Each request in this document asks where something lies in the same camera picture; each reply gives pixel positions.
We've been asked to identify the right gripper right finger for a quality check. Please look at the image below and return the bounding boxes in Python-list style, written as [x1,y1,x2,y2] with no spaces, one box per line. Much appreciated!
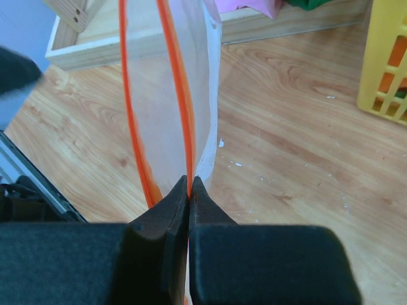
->
[189,177,362,304]

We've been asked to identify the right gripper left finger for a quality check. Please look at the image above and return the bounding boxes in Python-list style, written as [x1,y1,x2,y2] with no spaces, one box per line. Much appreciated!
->
[1,179,188,304]

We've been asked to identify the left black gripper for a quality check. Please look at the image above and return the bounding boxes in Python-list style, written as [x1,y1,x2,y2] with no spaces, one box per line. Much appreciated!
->
[1,46,43,95]

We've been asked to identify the clear zip top bag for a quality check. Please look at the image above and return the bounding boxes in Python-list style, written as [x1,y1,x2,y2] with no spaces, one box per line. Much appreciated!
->
[118,1,221,207]

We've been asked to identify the wooden clothes rack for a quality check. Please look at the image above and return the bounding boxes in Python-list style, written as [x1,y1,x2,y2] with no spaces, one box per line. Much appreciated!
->
[45,1,369,71]

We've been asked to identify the yellow plastic basket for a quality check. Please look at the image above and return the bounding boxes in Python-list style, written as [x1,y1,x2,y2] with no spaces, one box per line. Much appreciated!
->
[357,1,406,125]

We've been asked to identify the pink shirt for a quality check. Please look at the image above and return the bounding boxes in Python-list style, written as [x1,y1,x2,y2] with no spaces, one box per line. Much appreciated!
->
[214,0,282,18]

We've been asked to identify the green shirt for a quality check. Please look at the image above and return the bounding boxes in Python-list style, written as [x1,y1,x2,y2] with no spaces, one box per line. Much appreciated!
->
[286,0,331,11]

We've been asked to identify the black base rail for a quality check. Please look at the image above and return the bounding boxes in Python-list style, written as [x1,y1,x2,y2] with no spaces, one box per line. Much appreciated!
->
[1,132,86,223]

